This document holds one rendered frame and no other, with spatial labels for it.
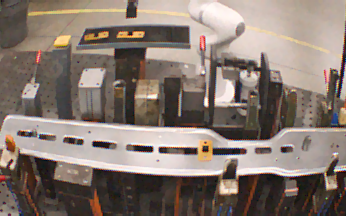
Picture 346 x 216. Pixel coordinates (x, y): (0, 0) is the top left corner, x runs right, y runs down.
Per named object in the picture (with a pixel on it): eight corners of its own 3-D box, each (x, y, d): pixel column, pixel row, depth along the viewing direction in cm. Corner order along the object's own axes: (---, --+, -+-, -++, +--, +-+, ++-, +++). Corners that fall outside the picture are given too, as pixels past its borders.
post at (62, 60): (60, 145, 182) (51, 50, 156) (62, 133, 188) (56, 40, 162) (76, 148, 182) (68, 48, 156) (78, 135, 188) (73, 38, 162)
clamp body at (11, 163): (22, 233, 138) (-7, 168, 116) (26, 208, 150) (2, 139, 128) (45, 240, 138) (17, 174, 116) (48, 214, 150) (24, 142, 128)
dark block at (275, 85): (251, 178, 172) (270, 80, 147) (251, 166, 178) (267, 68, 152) (263, 177, 172) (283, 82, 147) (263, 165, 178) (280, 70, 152)
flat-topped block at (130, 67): (117, 154, 182) (114, 43, 155) (119, 139, 188) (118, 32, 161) (145, 156, 182) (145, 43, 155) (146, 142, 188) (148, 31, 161)
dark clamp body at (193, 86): (170, 189, 169) (174, 94, 146) (172, 165, 179) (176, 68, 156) (202, 190, 169) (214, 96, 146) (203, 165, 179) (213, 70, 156)
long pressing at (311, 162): (-7, 153, 132) (-8, 150, 131) (6, 114, 150) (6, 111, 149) (371, 167, 130) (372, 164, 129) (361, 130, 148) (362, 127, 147)
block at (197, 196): (186, 223, 154) (194, 166, 137) (188, 199, 164) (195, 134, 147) (203, 223, 154) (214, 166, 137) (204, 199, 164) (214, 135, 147)
